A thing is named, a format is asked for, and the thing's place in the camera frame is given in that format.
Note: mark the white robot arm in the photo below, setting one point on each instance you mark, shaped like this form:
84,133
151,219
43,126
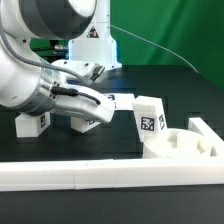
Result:
31,85

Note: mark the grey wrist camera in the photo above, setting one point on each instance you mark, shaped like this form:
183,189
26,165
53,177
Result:
87,70

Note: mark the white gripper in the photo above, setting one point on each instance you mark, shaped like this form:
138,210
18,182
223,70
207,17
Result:
82,102

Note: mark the white round stool seat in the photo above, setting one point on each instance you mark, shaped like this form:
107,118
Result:
177,143

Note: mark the white sheet with tags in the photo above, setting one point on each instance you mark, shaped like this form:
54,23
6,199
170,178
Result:
122,101

